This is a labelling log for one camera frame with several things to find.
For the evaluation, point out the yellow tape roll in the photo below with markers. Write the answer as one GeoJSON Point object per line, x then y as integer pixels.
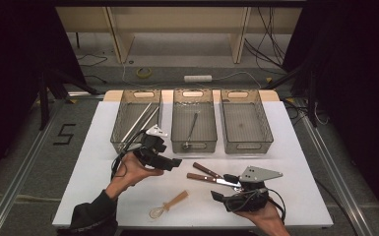
{"type": "Point", "coordinates": [143, 72]}

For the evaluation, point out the white table mat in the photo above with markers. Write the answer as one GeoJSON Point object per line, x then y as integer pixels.
{"type": "Point", "coordinates": [295, 157]}

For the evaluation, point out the white power strip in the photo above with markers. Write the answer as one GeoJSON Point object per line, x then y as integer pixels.
{"type": "Point", "coordinates": [197, 78]}

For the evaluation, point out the black curtain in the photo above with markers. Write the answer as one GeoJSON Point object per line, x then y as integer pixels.
{"type": "Point", "coordinates": [357, 82]}
{"type": "Point", "coordinates": [13, 65]}

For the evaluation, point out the person's left hand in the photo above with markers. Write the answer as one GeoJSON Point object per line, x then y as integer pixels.
{"type": "Point", "coordinates": [131, 172]}

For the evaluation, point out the aluminium floor rail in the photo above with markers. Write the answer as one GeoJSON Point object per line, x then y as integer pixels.
{"type": "Point", "coordinates": [19, 173]}
{"type": "Point", "coordinates": [338, 177]}

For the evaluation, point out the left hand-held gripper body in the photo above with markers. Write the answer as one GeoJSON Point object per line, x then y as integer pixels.
{"type": "Point", "coordinates": [151, 147]}

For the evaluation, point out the metal spoon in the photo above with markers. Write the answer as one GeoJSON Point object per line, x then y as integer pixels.
{"type": "Point", "coordinates": [193, 124]}

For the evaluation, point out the clear grey plastic bin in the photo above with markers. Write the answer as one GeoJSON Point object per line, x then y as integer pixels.
{"type": "Point", "coordinates": [206, 124]}
{"type": "Point", "coordinates": [128, 114]}
{"type": "Point", "coordinates": [246, 124]}

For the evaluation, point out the beige wooden desk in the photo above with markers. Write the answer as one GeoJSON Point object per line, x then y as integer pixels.
{"type": "Point", "coordinates": [177, 19]}

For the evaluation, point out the black metal stand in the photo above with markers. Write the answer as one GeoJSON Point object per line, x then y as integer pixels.
{"type": "Point", "coordinates": [43, 105]}
{"type": "Point", "coordinates": [312, 105]}

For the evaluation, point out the person's right hand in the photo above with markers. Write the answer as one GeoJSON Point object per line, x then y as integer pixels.
{"type": "Point", "coordinates": [265, 218]}

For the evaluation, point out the white chopstick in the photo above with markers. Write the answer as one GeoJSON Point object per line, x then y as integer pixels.
{"type": "Point", "coordinates": [150, 117]}
{"type": "Point", "coordinates": [137, 121]}

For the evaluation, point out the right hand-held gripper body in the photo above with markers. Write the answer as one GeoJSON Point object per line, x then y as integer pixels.
{"type": "Point", "coordinates": [259, 174]}

